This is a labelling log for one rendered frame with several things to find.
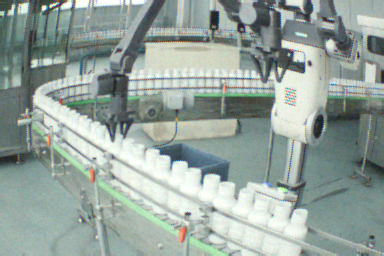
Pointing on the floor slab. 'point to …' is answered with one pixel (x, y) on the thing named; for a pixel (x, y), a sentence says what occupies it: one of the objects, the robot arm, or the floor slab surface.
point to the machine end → (373, 41)
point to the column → (183, 14)
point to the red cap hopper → (100, 24)
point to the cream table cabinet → (159, 55)
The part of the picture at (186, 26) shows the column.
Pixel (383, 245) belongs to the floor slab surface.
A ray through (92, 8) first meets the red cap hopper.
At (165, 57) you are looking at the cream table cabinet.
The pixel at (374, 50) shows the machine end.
